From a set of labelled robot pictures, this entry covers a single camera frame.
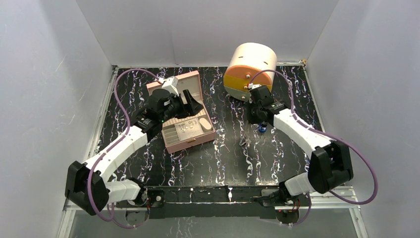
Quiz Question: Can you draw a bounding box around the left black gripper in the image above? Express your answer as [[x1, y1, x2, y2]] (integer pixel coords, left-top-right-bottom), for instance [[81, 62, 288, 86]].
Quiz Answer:
[[160, 91, 203, 123]]

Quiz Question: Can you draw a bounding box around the pink jewelry box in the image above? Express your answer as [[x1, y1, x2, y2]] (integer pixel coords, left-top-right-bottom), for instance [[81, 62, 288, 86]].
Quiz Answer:
[[142, 71, 215, 153]]

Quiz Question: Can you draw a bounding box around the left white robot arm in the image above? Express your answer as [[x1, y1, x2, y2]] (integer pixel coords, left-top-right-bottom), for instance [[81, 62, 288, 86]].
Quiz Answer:
[[64, 76, 204, 216]]

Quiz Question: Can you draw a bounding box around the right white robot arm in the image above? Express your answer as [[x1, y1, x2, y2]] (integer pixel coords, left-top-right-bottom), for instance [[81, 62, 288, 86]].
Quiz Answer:
[[247, 84, 354, 205]]

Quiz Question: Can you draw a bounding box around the white oval pad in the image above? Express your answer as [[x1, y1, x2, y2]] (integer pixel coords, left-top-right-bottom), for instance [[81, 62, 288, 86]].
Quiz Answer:
[[199, 118, 213, 133]]

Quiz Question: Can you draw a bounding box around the blue stapler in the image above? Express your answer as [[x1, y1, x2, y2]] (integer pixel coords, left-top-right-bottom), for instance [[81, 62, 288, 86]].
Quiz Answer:
[[258, 122, 267, 133]]

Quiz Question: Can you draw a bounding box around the round three-drawer organizer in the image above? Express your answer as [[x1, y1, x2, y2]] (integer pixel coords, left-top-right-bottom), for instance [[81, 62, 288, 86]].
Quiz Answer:
[[223, 43, 277, 101]]

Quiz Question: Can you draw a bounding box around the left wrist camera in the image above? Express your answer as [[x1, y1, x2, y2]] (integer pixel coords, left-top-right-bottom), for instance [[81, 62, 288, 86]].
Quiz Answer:
[[161, 76, 179, 97]]

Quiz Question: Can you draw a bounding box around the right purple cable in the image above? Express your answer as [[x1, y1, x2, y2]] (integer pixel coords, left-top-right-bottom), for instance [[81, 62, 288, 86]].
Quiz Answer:
[[249, 69, 378, 226]]

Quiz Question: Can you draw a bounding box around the purple cable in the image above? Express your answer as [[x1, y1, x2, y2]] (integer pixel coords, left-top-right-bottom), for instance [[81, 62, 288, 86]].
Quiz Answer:
[[249, 69, 378, 226], [86, 68, 165, 229]]

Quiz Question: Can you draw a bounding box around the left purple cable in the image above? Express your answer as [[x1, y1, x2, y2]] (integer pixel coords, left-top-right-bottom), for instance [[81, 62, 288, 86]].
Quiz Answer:
[[86, 68, 165, 229]]

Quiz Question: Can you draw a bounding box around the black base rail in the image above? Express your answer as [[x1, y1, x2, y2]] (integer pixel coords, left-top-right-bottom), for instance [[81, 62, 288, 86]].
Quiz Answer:
[[148, 185, 309, 221]]

